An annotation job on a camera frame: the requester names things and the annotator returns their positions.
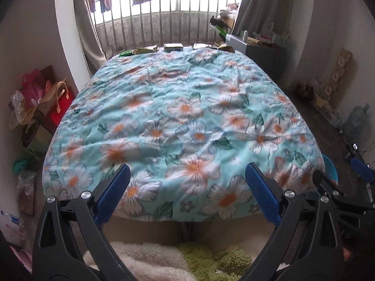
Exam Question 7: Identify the grey cabinet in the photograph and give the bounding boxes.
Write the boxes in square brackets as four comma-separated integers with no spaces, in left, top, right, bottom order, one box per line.
[246,44,290,87]

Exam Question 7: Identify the white storage box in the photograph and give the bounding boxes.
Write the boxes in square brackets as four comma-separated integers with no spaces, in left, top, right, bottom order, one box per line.
[225,33,249,54]

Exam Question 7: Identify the balcony railing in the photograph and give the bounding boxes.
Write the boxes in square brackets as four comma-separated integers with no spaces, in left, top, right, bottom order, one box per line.
[94,0,244,55]

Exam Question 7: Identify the blue plastic basket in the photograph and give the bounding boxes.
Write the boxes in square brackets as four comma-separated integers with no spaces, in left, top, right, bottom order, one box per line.
[321,154,340,188]

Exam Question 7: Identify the pale green box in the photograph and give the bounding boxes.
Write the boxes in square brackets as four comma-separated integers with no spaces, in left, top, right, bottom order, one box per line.
[29,135,55,155]

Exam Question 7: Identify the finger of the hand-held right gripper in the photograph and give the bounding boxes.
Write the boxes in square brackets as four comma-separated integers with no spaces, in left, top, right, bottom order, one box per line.
[351,156,375,183]
[312,170,375,211]

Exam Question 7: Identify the black round pan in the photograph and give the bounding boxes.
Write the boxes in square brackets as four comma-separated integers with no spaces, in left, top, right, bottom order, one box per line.
[22,120,43,148]

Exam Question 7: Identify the pink plastic bag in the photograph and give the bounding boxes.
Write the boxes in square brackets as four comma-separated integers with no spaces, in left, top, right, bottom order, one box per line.
[22,69,47,103]

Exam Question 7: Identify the pink plush toy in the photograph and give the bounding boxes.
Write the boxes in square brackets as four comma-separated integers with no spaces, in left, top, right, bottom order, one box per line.
[220,3,239,16]

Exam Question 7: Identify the brown cardboard piece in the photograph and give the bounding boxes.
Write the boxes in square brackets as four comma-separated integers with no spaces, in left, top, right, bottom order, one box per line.
[18,192,37,215]

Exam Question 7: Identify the grey curtain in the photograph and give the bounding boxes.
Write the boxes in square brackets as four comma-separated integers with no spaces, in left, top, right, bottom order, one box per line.
[233,0,283,37]
[73,0,107,75]

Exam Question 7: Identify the floral teal blanket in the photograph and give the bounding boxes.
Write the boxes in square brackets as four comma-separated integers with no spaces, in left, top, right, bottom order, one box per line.
[42,47,324,221]

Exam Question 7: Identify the tripod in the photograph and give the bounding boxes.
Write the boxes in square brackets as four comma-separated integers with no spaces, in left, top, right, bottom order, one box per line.
[344,140,375,164]

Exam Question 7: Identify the green white boxes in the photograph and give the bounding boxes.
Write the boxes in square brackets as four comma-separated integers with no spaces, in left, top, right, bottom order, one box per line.
[271,32,290,48]

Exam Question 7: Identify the kraft paper bag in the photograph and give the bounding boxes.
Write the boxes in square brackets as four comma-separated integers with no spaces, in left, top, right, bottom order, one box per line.
[28,78,75,123]

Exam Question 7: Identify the green fleece garment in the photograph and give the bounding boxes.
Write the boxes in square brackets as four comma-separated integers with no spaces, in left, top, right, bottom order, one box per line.
[177,244,252,281]

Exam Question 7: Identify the yellow green packet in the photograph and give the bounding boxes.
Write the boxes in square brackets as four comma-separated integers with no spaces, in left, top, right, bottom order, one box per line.
[133,45,159,55]

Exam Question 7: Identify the dark brown box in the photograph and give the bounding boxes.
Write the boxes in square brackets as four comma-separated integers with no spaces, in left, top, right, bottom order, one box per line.
[296,82,317,101]

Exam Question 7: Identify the red shopping bag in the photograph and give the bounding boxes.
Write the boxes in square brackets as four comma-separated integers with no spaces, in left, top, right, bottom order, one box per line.
[47,89,77,135]

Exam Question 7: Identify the green black toy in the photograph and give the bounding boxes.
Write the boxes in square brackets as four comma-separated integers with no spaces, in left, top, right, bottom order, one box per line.
[209,18,227,36]

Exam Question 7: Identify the dark red bag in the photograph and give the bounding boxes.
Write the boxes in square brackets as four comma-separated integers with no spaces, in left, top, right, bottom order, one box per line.
[39,65,56,82]

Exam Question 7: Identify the brown cardboard box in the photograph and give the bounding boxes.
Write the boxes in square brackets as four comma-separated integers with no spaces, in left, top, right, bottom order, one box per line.
[220,15,238,31]

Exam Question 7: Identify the tall printed cardboard panel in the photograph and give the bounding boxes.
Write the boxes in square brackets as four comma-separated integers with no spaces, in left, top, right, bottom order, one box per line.
[322,48,353,100]

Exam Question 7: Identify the white fleece garment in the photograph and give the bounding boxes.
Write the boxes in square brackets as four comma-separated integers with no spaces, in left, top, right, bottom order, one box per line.
[83,241,197,281]

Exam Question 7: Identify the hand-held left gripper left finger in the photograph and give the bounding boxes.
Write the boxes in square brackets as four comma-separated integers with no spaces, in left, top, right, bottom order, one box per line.
[32,164,138,281]

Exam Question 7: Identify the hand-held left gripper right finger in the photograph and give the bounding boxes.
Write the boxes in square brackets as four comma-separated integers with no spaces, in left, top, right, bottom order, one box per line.
[239,162,344,281]

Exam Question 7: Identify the pink paper bag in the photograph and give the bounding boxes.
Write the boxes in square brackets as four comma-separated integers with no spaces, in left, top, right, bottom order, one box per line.
[0,222,33,273]

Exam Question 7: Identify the clear plastic bottle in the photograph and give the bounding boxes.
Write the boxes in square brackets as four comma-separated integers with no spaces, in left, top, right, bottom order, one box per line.
[0,209,25,235]

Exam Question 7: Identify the beige bed base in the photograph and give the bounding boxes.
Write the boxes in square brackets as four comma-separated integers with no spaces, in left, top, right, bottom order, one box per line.
[102,215,276,255]

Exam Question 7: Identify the green plastic bag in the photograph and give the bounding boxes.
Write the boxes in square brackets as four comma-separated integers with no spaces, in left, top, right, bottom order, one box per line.
[12,152,40,173]

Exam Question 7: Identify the clear plastic bag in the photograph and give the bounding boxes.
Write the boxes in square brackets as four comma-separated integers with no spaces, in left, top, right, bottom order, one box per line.
[9,91,28,129]
[16,170,37,196]

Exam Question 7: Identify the low cardboard carton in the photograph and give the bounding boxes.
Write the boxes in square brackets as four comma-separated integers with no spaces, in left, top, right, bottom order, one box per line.
[312,92,334,109]

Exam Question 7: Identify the large clear water jug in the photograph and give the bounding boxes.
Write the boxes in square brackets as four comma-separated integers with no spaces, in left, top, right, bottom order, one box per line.
[343,104,370,141]

